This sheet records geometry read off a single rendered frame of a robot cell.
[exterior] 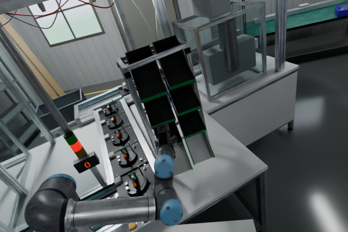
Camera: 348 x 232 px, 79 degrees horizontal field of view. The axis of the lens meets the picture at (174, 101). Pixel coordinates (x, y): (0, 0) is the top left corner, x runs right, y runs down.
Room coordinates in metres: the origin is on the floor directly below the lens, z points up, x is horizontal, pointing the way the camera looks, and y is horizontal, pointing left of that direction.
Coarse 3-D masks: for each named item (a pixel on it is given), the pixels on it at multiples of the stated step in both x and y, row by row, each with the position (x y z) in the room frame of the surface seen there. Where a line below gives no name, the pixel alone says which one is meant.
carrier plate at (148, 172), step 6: (138, 168) 0.99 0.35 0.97; (150, 168) 0.96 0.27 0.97; (132, 174) 0.96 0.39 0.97; (144, 174) 0.93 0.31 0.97; (150, 174) 0.92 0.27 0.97; (126, 180) 0.92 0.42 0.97; (150, 180) 0.87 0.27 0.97; (120, 186) 0.89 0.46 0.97; (150, 186) 0.83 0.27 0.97; (120, 192) 0.85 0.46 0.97; (144, 192) 0.80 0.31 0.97; (150, 192) 0.79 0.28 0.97
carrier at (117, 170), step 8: (136, 144) 1.23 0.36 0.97; (112, 152) 1.20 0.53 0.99; (120, 152) 1.19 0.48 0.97; (128, 152) 1.15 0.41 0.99; (136, 152) 1.14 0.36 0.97; (112, 160) 1.14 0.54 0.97; (120, 160) 1.08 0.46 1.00; (136, 160) 1.07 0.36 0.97; (144, 160) 1.05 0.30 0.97; (112, 168) 1.06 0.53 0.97; (120, 168) 1.04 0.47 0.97; (128, 168) 1.02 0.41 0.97; (136, 168) 1.00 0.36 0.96
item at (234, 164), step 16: (80, 128) 1.85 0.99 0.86; (96, 128) 1.77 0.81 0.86; (144, 128) 1.54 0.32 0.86; (208, 128) 1.29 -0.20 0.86; (224, 128) 1.24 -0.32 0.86; (96, 144) 1.51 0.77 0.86; (224, 144) 1.08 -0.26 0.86; (240, 144) 1.04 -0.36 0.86; (208, 160) 0.99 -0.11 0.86; (224, 160) 0.95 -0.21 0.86; (240, 160) 0.91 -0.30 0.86; (256, 160) 0.88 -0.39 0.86; (176, 176) 0.94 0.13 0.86; (192, 176) 0.90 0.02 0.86; (208, 176) 0.87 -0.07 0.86; (224, 176) 0.83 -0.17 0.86; (240, 176) 0.80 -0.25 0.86; (176, 192) 0.82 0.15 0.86; (192, 192) 0.79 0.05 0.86; (208, 192) 0.76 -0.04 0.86; (224, 192) 0.73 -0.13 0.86; (192, 208) 0.69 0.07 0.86; (160, 224) 0.66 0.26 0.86; (176, 224) 0.65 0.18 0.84
